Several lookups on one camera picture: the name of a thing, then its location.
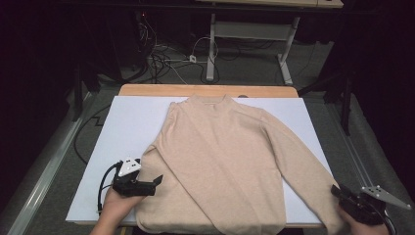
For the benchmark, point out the beige desk top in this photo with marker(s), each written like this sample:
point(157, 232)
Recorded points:
point(267, 2)

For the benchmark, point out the metal floor rail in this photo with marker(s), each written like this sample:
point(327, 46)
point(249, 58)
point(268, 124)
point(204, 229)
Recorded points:
point(49, 166)
point(359, 163)

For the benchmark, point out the white metal desk frame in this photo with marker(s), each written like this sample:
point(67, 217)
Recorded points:
point(251, 31)

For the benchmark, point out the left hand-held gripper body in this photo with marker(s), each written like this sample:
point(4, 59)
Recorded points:
point(132, 187)

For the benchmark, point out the person's right hand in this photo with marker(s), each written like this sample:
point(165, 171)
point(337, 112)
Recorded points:
point(362, 228)

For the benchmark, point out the black metal stand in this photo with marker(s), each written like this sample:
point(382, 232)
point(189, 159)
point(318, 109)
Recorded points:
point(345, 104)
point(78, 91)

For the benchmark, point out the white board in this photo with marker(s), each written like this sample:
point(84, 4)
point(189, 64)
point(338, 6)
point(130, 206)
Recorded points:
point(130, 124)

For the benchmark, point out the white power adapter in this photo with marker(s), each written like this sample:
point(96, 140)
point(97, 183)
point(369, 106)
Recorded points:
point(192, 58)

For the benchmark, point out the beige knit sweater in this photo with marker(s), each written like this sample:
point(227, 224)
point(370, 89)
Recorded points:
point(221, 156)

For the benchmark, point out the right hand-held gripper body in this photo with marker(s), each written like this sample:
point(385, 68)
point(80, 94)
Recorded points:
point(365, 205)

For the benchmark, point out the person's left hand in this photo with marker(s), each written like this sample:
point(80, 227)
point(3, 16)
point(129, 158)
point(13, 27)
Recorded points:
point(112, 209)

